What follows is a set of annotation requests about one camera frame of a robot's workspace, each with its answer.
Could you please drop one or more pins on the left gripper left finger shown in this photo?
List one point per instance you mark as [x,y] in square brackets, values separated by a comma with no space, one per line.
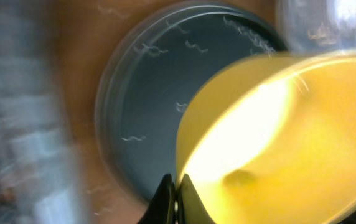
[161,208]

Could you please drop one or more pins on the yellow bowl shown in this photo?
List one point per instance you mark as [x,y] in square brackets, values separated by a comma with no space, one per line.
[272,139]

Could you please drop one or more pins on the grey dishwasher rack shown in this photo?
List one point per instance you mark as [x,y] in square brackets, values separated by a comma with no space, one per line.
[38,170]

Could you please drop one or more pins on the clear plastic bin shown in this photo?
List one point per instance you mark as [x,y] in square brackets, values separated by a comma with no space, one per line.
[313,26]

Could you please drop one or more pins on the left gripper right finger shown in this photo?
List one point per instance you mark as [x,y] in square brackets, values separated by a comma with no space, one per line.
[190,207]

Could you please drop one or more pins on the round black tray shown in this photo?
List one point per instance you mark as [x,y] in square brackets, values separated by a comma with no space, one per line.
[155,72]

